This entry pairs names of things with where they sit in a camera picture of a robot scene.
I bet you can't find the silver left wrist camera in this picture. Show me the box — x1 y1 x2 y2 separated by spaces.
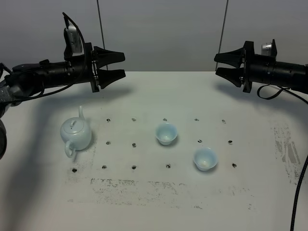
64 18 83 57

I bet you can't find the light blue porcelain teapot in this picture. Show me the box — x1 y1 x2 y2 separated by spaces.
60 105 92 158

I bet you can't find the light blue teacup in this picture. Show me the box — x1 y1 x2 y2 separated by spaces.
193 147 218 171
155 123 178 146

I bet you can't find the black camera cable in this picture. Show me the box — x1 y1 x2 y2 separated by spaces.
257 83 308 104
0 12 94 97

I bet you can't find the black braided hanging cable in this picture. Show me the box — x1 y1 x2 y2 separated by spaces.
290 154 308 231

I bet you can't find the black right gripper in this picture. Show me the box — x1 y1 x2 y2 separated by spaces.
214 41 276 93

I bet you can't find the black right camera cable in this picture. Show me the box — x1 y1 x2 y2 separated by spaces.
257 83 308 104

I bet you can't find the far light blue teacup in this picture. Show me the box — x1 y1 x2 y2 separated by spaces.
155 123 178 146

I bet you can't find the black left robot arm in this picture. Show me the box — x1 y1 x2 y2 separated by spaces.
0 43 126 116

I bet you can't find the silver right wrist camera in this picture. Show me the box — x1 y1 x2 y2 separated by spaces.
261 39 277 58

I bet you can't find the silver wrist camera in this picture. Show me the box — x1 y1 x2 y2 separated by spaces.
64 18 83 57
261 39 277 58

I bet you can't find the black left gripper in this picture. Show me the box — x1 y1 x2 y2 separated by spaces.
64 42 126 92

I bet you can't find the near light blue teacup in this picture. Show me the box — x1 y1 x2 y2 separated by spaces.
193 147 218 171

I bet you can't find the black left camera cable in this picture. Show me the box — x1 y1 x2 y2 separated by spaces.
0 12 94 97

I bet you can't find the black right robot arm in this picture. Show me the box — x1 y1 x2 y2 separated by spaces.
214 40 308 94

